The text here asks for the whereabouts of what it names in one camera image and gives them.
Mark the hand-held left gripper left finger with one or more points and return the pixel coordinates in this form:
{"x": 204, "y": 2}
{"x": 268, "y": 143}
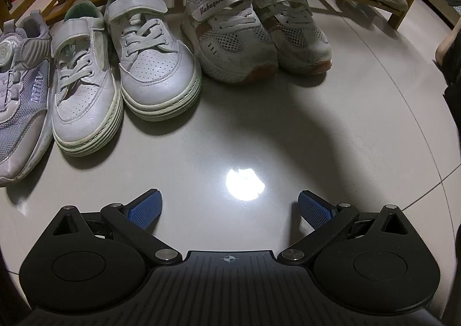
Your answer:
{"x": 146, "y": 207}

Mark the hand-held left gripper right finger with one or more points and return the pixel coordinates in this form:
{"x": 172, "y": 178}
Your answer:
{"x": 315, "y": 209}

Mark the white sneaker green sole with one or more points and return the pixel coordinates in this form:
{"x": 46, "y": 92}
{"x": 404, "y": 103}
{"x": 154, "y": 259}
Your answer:
{"x": 158, "y": 74}
{"x": 86, "y": 113}

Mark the purple dial sneaker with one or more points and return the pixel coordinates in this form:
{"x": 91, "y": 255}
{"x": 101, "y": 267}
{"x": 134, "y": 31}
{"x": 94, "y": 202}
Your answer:
{"x": 21, "y": 124}

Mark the person's right slipper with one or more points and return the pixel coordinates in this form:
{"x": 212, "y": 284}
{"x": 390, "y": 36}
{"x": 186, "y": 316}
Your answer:
{"x": 450, "y": 45}

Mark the white mesh sneaker tan sole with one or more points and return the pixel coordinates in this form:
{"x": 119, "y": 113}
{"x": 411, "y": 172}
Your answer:
{"x": 234, "y": 45}
{"x": 299, "y": 34}

